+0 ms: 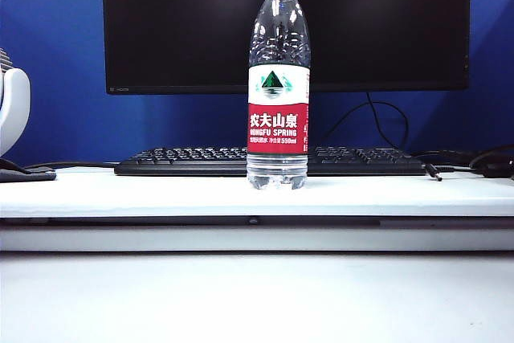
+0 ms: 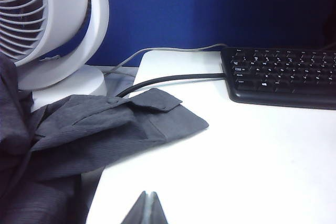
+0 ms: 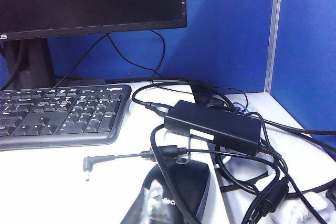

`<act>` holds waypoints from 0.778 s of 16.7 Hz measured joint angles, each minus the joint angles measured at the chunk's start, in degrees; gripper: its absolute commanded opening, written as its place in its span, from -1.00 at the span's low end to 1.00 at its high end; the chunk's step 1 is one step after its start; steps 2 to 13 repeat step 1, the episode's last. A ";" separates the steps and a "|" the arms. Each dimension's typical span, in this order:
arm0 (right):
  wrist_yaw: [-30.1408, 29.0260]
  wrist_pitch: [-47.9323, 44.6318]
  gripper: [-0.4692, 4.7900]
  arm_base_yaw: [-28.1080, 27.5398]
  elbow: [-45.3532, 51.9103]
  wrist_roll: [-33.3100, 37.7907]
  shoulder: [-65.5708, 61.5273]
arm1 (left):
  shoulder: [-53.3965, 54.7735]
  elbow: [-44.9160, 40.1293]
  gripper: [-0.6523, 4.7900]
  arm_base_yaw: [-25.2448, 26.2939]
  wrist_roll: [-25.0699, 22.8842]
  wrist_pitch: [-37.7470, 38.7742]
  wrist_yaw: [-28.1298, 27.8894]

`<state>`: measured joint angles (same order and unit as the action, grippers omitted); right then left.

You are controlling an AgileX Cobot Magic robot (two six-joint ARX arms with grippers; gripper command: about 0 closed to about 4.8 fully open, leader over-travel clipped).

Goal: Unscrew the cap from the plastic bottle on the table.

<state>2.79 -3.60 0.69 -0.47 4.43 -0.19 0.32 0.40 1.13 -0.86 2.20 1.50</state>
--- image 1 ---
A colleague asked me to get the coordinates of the clear plastic water bottle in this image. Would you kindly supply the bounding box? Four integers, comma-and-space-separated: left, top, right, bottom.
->
245, 0, 312, 191

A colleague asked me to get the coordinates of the black computer keyboard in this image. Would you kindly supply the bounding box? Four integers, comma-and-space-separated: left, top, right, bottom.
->
113, 145, 427, 178

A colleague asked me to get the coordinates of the black computer monitor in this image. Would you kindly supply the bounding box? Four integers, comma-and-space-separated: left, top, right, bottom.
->
101, 0, 471, 96

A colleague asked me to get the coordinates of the blue office partition panel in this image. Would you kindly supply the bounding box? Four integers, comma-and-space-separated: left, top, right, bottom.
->
0, 0, 514, 167

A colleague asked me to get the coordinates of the black Logitech computer mouse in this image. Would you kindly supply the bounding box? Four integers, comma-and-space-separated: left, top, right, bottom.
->
480, 161, 514, 179

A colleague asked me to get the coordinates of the white rounded plastic stand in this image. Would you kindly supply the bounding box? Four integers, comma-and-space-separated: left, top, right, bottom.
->
0, 48, 31, 158

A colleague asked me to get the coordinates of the thin black monitor cable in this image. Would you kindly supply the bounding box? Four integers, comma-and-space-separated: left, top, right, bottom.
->
320, 92, 410, 150

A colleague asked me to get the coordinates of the black barrel plug cable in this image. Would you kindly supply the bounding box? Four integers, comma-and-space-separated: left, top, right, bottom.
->
422, 161, 475, 182

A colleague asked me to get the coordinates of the black keyboard cable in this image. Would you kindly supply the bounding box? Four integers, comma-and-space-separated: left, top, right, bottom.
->
23, 161, 119, 171

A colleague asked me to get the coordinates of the thick black power cable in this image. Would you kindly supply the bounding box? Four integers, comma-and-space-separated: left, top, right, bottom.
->
468, 143, 514, 171
412, 149, 478, 159

